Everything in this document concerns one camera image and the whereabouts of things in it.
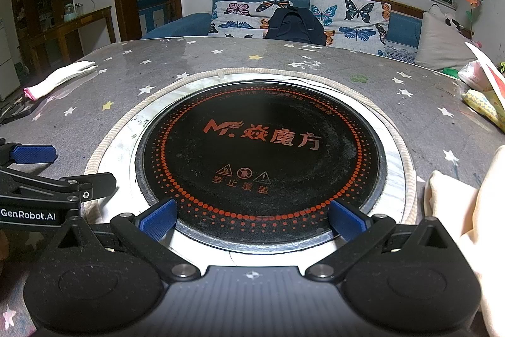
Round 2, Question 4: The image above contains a black round induction cooktop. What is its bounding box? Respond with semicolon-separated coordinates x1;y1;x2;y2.
136;78;386;247

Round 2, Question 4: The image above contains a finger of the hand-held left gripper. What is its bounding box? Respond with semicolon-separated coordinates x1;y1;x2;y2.
0;139;58;168
59;172;117;202

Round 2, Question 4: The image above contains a white book with red print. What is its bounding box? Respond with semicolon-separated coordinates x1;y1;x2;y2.
465;42;505;101

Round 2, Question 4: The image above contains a grey pillow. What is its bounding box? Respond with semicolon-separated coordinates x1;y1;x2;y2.
414;4;474;72

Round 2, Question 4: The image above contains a white glove with pink cuff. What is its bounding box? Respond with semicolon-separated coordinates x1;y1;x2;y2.
24;61;98;101

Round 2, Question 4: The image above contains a brown wooden desk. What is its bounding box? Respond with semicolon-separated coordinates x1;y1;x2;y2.
26;6;117;63

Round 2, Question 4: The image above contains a butterfly print sofa cover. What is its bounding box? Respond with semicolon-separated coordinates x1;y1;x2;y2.
207;0;392;57

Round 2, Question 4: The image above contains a pink and white bag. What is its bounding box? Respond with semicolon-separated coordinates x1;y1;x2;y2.
458;61;494;90

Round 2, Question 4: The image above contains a grey star tablecloth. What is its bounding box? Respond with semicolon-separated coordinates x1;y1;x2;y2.
0;36;505;337

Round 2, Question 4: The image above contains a blue sofa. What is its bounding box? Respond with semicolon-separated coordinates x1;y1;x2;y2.
140;0;425;63

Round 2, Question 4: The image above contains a black backpack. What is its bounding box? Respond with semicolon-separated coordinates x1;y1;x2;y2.
264;6;327;45

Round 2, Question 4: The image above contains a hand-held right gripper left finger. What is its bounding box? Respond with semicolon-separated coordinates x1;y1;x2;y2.
50;199;201;281

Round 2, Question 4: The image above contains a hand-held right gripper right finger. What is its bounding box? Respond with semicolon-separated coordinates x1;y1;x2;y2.
307;200;459;281

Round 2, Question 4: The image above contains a white refrigerator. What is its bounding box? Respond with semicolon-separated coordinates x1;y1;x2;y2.
0;0;21;101

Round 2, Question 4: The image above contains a blue cabinet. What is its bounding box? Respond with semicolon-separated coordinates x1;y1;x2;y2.
138;0;171;33

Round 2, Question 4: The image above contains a cream shirt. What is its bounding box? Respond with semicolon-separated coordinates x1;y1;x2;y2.
424;145;505;337

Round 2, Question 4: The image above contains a silver cooktop rim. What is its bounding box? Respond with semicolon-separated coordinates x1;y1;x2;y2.
96;73;408;256

